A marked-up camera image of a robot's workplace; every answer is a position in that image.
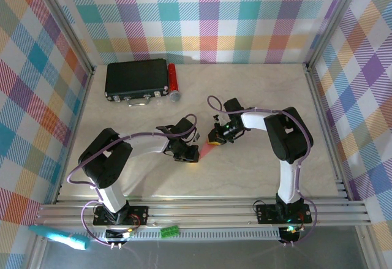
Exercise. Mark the small black controller board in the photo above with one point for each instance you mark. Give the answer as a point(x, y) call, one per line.
point(118, 234)
point(289, 233)

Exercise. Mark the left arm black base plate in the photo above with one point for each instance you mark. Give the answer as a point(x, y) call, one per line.
point(137, 215)

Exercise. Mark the aluminium side rail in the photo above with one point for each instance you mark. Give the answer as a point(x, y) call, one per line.
point(321, 112)
point(83, 103)

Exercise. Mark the green terminal block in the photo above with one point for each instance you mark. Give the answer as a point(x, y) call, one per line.
point(169, 231)

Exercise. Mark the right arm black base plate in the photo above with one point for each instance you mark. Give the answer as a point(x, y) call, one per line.
point(266, 214)

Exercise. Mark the aluminium mounting rail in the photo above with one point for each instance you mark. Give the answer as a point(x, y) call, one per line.
point(199, 217)

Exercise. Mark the teal plastic tool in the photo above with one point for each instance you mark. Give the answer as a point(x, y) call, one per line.
point(58, 236)

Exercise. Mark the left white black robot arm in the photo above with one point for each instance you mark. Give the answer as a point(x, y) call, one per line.
point(104, 161)

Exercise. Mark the red tube with silver cap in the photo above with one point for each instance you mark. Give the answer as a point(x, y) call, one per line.
point(173, 79)

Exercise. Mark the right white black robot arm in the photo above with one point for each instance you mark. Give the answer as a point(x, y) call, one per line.
point(288, 134)

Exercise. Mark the black carrying case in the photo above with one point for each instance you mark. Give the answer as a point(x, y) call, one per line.
point(136, 77)

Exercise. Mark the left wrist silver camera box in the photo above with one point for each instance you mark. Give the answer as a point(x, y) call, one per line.
point(198, 136)

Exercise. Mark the aluminium frame post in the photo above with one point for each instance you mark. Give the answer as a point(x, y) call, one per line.
point(332, 21)
point(65, 24)

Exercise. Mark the pink paper sheet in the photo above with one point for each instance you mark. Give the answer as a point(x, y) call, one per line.
point(205, 152)

